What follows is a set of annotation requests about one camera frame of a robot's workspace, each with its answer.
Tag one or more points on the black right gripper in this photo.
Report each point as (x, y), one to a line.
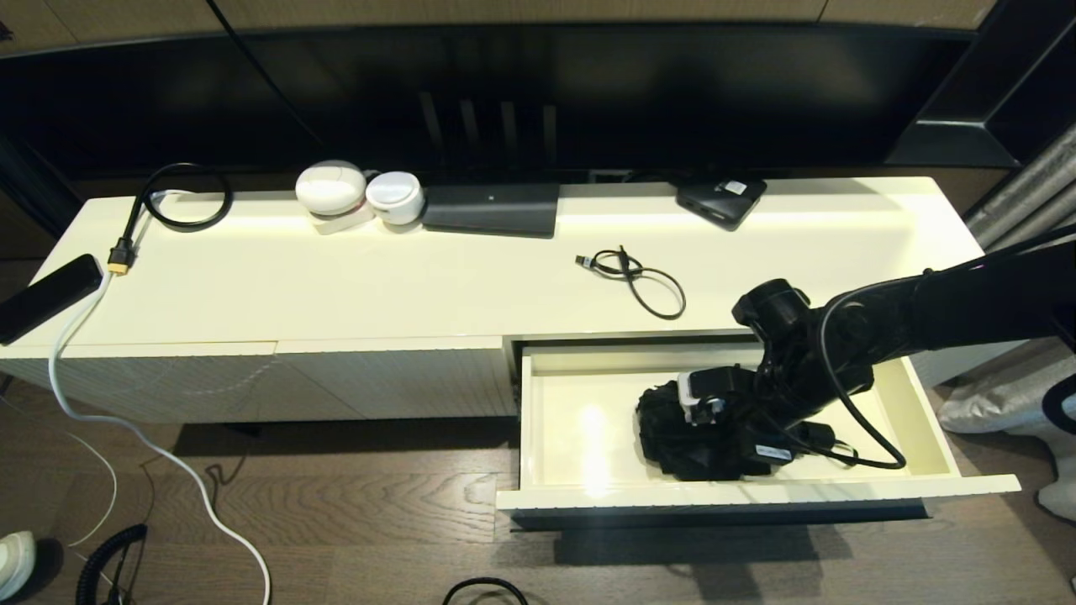
(756, 428)

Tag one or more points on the black umbrella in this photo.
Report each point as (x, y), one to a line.
(672, 437)

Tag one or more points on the white cabinet drawer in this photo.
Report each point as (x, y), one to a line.
(588, 420)

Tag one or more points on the white cream TV cabinet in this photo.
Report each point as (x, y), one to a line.
(378, 284)

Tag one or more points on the small black box with sticker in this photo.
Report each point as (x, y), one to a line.
(720, 200)

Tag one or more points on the grey curtain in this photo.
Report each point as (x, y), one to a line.
(1025, 395)

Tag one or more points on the flat black set-top box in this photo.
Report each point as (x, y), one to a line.
(490, 208)

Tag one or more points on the black flat screen TV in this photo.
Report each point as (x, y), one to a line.
(630, 84)

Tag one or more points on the small white round device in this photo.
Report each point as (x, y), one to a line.
(395, 198)

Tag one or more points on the white flat device base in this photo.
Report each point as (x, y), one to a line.
(340, 223)

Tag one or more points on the large white round device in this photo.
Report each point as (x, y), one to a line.
(330, 187)

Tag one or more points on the long black rectangular device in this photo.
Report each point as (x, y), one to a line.
(46, 298)

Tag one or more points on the white shoe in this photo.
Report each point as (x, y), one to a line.
(15, 561)

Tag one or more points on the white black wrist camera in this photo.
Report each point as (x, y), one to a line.
(706, 391)

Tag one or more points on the black wall shelf frame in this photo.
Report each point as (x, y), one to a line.
(967, 134)

